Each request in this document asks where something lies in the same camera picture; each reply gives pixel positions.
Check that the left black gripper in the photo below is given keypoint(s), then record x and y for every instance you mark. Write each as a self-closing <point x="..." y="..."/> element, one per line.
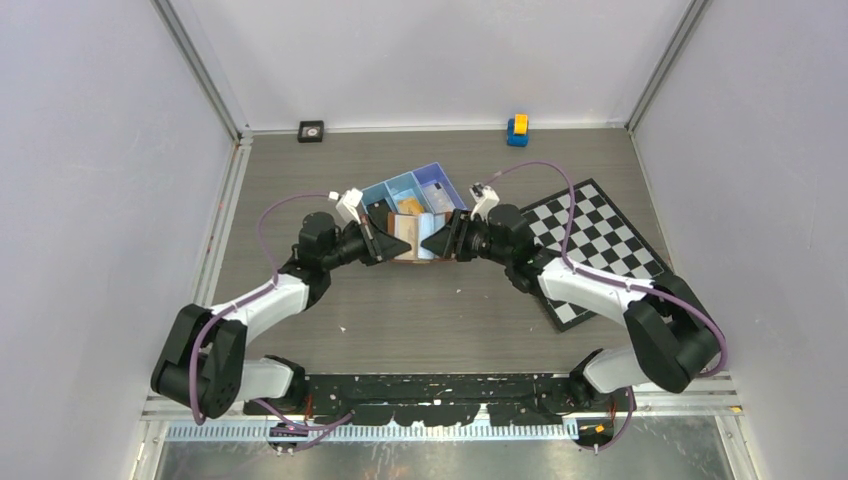
<point x="384" y="245"/>

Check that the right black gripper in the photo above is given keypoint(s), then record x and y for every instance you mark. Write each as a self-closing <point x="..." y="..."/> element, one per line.
<point x="440" y="242"/>

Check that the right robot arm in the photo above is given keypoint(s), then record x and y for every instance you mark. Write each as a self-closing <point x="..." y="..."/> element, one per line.
<point x="672" y="340"/>

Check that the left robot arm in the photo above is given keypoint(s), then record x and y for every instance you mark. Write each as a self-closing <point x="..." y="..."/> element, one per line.
<point x="202" y="364"/>

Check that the white item in box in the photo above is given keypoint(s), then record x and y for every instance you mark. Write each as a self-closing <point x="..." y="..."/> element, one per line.
<point x="438" y="198"/>

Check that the blue three-compartment organizer box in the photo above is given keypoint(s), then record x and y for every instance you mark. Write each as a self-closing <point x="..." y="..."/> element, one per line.
<point x="410" y="184"/>

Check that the blue yellow toy block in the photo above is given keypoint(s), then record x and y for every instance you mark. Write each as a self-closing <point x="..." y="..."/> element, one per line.
<point x="518" y="131"/>

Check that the small black square object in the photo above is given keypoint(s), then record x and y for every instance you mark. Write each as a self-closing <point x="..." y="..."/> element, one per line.
<point x="311" y="131"/>

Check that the black white checkerboard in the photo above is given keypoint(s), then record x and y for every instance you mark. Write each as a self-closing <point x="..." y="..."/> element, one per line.
<point x="601" y="236"/>

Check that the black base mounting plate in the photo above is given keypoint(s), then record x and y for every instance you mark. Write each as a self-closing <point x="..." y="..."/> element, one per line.
<point x="440" y="400"/>

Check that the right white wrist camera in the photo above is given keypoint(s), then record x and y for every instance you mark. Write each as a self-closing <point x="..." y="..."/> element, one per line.
<point x="485" y="199"/>

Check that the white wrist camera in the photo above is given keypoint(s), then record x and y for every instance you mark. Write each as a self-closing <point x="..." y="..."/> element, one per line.
<point x="347" y="204"/>
<point x="485" y="199"/>

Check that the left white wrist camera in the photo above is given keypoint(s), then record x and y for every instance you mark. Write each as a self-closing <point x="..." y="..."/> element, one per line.
<point x="347" y="204"/>

